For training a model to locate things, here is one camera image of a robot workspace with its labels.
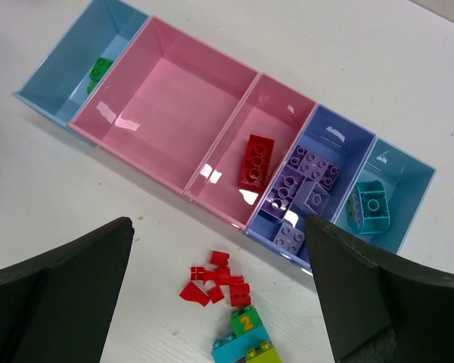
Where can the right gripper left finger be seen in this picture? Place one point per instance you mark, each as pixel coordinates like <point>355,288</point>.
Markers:
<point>58,306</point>

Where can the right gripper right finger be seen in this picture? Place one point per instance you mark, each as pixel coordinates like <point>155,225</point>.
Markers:
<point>378,306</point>

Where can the teal rounded lego brick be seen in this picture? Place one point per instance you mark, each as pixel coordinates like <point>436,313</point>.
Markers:
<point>367,208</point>

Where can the red lego cluster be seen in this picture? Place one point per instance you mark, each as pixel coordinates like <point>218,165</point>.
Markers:
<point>213,283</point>

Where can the purple lego plate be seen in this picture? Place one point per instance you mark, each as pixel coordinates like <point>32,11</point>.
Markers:
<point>314,167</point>

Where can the red lego plate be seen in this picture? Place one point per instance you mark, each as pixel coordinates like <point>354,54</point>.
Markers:
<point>255,166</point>

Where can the green lego brick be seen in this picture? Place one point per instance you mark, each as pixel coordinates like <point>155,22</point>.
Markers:
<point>99,69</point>

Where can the lilac square lego brick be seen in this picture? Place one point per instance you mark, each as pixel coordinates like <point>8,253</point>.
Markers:
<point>311,198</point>

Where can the lilac flat lego plate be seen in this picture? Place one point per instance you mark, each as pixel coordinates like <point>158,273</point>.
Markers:
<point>289,238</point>

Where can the right light blue bin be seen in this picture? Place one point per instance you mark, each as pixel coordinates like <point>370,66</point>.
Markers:
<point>405,179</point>

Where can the light blue bin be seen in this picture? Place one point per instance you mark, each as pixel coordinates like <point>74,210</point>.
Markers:
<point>57,88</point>
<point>405,179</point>

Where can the dark purple lego brick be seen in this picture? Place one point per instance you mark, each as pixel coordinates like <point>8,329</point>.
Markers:
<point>281,195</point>

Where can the purple blue bin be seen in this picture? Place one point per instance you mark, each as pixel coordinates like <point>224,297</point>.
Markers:
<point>340,141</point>

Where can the small pink bin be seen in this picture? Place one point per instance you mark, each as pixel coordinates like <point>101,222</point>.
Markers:
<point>240,166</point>

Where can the large pink bin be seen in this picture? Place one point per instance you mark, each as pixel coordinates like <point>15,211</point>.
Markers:
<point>164,103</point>

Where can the left light blue bin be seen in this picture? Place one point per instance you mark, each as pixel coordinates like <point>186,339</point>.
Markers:
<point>57,88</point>

